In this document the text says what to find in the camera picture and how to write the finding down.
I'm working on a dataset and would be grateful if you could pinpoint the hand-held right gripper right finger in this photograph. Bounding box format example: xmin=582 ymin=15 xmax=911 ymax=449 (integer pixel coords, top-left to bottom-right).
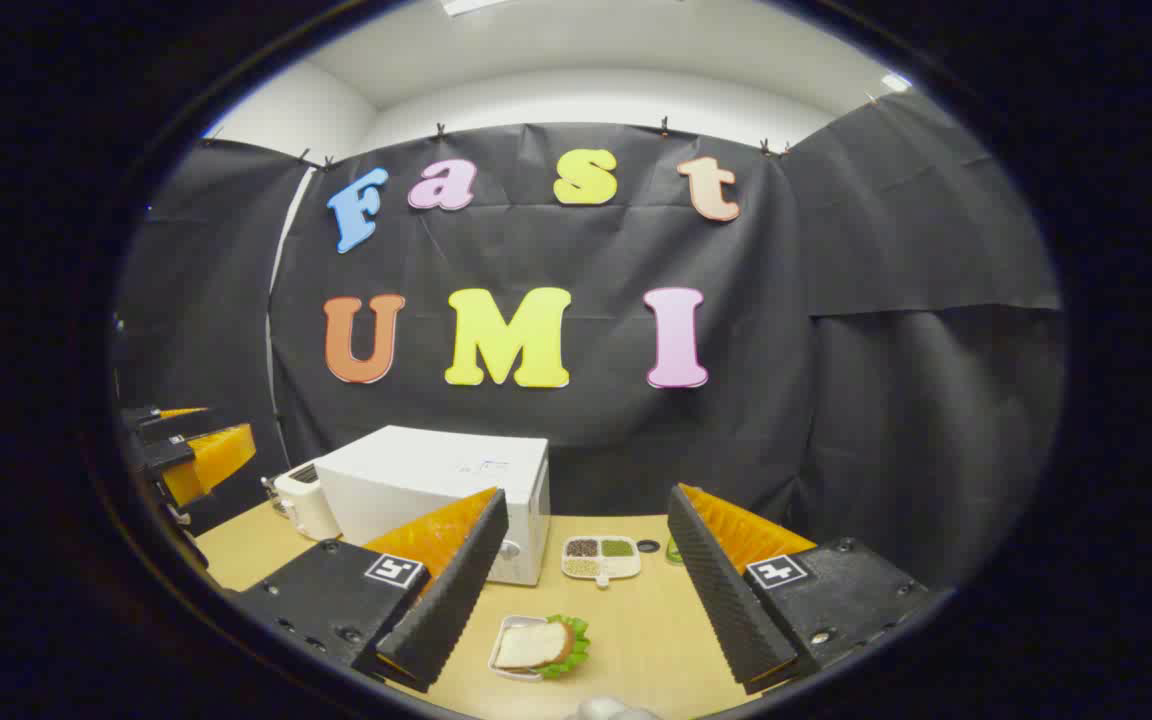
xmin=667 ymin=483 xmax=937 ymax=696

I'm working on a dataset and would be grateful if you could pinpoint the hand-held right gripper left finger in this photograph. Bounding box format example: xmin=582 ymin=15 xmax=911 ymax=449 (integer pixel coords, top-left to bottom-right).
xmin=236 ymin=487 xmax=510 ymax=693

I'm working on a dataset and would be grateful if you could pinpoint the white bread lettuce sandwich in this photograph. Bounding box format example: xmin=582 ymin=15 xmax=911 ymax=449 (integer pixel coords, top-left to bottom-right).
xmin=494 ymin=614 xmax=592 ymax=681

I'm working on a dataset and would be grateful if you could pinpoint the white microwave oven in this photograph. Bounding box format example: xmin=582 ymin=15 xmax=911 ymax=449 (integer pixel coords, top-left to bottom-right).
xmin=314 ymin=425 xmax=552 ymax=587

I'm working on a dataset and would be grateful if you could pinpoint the white ridged plastic tray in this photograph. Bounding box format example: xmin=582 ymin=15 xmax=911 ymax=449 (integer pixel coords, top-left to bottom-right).
xmin=488 ymin=614 xmax=577 ymax=683

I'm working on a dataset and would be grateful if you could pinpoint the white toaster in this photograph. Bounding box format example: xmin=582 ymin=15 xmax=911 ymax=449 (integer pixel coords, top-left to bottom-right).
xmin=274 ymin=462 xmax=342 ymax=541

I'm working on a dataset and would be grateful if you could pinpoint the white divided dish of beans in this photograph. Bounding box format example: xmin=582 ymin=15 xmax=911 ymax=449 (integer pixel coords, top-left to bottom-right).
xmin=561 ymin=535 xmax=643 ymax=589

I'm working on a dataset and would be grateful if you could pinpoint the black backdrop cloth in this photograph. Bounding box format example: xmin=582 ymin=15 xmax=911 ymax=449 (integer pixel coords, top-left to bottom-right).
xmin=111 ymin=90 xmax=1067 ymax=591

